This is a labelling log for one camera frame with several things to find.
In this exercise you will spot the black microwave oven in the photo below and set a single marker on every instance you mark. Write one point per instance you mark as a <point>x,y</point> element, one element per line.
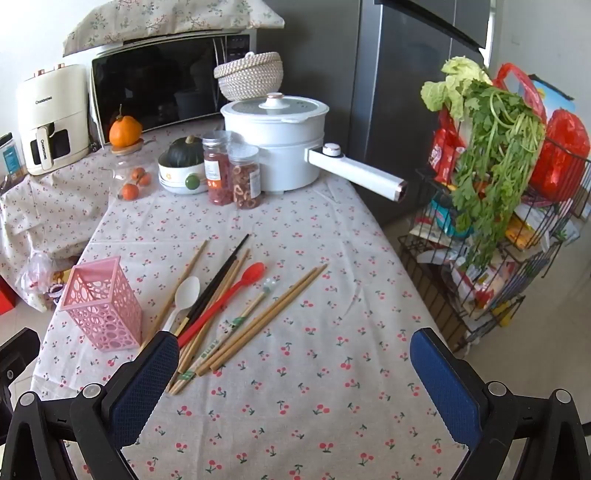
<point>152,87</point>

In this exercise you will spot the floral cloth cover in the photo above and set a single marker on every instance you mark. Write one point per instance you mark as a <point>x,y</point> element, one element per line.
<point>161,18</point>

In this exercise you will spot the red plastic spoon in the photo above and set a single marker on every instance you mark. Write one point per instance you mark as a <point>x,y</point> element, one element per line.
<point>251,273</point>

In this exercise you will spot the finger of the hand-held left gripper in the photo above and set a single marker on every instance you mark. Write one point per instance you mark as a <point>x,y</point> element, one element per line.
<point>18,345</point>

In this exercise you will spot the red cardboard box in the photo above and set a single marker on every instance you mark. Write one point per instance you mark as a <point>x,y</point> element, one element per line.
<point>5,297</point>

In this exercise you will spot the tall jar of red fruit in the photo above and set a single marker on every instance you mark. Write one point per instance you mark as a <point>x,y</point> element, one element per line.
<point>217,180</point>

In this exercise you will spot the green lime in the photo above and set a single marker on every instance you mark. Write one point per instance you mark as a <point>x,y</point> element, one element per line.
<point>190,182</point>

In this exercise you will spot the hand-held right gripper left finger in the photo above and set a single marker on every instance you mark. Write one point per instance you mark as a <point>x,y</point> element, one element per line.
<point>143,385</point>

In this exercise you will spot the red plastic bag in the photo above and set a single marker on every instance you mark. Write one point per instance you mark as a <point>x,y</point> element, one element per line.
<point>561,147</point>

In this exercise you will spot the red snack packet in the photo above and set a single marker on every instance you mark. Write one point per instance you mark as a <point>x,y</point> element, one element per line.
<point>443,152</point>

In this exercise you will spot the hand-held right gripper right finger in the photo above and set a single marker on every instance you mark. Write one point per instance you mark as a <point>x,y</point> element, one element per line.
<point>445,392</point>

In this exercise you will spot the clear plastic bag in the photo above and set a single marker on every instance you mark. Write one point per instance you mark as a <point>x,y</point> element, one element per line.
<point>37,277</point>

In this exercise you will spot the small orange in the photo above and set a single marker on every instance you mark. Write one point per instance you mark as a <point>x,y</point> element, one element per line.
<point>129,191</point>
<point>137,174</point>
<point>147,180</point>

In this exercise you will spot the woven basket with lid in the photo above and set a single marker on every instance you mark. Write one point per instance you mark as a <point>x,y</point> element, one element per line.
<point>251,78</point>

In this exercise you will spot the white electric cooking pot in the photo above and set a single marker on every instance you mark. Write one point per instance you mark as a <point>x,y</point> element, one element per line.
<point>277,152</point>

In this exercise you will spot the clear container with blue label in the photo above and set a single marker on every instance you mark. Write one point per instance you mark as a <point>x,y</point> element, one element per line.
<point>9,157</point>

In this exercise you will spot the pink perforated utensil holder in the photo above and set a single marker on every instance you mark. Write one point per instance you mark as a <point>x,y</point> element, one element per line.
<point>106,318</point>

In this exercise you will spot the cherry print tablecloth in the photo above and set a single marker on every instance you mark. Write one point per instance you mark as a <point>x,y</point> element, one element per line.
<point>300,392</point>
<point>55,207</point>

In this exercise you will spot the bunch of green cilantro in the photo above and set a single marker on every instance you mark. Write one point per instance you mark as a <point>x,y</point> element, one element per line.
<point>489,175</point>

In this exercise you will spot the wooden chopstick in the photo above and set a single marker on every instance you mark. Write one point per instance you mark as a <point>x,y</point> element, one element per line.
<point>244,259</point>
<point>286,295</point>
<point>194,261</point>
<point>231,277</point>
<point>277,310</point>

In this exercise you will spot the grey refrigerator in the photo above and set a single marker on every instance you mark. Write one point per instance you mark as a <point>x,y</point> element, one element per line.
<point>392,69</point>

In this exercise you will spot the large orange with stem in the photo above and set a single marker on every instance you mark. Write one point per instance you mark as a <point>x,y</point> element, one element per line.
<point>124,131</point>

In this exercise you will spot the chopsticks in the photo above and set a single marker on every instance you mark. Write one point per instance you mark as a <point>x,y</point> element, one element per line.
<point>240,321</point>

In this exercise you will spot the glass jar with wooden lid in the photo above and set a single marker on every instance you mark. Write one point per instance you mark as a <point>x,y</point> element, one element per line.
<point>121,166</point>

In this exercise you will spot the dark green pumpkin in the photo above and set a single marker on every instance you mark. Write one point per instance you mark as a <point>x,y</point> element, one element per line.
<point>184,150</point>

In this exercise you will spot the black chopstick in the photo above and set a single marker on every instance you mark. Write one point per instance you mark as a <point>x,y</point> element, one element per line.
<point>240,244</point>
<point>210,291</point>

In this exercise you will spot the napa cabbage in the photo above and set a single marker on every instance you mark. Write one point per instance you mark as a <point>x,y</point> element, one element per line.
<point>455,92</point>

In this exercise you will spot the cream air fryer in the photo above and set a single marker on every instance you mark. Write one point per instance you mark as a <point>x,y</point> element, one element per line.
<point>51,106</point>

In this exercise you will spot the jar of dried fruit rings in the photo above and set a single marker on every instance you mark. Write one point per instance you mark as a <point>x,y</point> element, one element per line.
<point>244,184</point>

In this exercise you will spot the white bowl with flower print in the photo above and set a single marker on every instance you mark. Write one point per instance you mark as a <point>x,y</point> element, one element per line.
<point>173,180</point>

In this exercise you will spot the red and blue shopping bag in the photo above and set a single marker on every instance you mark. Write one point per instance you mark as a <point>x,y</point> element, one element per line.
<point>540,90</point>

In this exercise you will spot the white plastic spoon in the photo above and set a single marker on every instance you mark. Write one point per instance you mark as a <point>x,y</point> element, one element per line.
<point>187,293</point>

